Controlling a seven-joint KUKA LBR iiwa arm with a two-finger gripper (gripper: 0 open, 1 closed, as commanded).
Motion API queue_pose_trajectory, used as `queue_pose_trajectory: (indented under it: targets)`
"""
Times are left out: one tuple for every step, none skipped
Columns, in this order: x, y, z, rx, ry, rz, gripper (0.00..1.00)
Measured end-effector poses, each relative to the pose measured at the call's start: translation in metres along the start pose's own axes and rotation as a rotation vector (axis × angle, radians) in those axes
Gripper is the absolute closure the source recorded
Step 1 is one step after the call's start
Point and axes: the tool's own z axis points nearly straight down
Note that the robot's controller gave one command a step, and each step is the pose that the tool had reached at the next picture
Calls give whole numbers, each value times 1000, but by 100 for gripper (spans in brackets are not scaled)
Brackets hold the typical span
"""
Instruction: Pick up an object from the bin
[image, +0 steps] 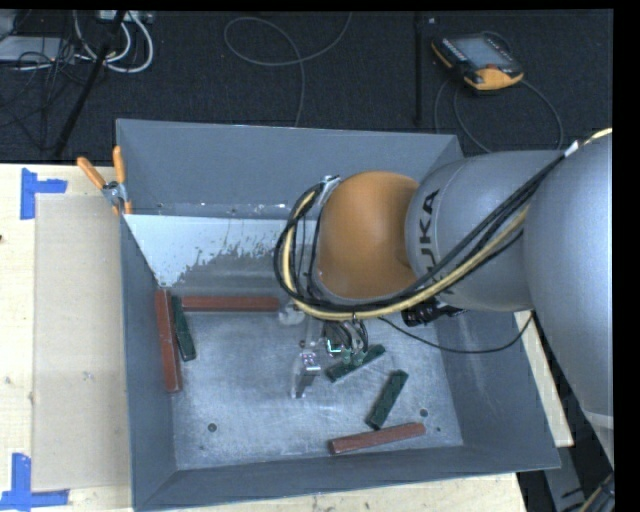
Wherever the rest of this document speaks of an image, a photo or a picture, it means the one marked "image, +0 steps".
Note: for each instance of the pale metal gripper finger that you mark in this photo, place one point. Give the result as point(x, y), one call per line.
point(312, 374)
point(307, 360)

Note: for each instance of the dark green flat block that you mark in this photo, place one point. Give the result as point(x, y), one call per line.
point(183, 330)
point(370, 356)
point(387, 399)

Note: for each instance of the grey metal bin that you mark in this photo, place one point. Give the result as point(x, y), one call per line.
point(260, 400)

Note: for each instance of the red-brown flat block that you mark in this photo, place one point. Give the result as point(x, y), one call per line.
point(168, 345)
point(377, 438)
point(230, 303)

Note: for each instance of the pale flat board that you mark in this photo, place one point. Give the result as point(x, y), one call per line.
point(75, 340)

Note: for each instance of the black cylinder on white bracket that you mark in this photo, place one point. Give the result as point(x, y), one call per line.
point(419, 316)

